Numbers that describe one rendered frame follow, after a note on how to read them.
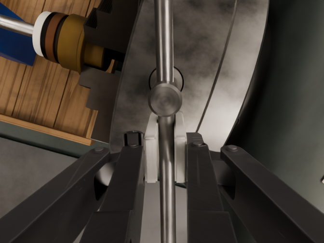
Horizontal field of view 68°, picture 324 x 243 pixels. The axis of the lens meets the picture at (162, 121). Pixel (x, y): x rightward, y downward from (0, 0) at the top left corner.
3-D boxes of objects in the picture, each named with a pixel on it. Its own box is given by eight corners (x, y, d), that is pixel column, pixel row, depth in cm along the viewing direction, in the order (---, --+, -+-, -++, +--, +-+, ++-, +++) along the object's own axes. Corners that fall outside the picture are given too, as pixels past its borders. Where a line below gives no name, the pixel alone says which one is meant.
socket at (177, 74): (150, 64, 26) (148, 65, 23) (182, 63, 26) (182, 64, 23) (152, 94, 27) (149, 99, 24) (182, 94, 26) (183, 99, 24)
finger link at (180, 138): (174, 138, 14) (187, 138, 14) (173, 110, 21) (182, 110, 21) (174, 183, 15) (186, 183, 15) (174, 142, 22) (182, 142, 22)
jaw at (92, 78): (154, 85, 36) (132, 161, 36) (154, 88, 41) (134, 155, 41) (82, 63, 35) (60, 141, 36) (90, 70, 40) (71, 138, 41)
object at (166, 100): (156, 69, 26) (146, 84, 15) (176, 68, 26) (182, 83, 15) (156, 89, 26) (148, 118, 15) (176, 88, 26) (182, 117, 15)
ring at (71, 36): (112, 12, 33) (47, -8, 33) (94, 76, 33) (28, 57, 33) (121, 35, 43) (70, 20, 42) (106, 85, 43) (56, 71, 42)
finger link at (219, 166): (188, 161, 13) (245, 161, 12) (183, 131, 17) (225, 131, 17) (187, 187, 13) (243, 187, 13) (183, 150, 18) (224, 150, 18)
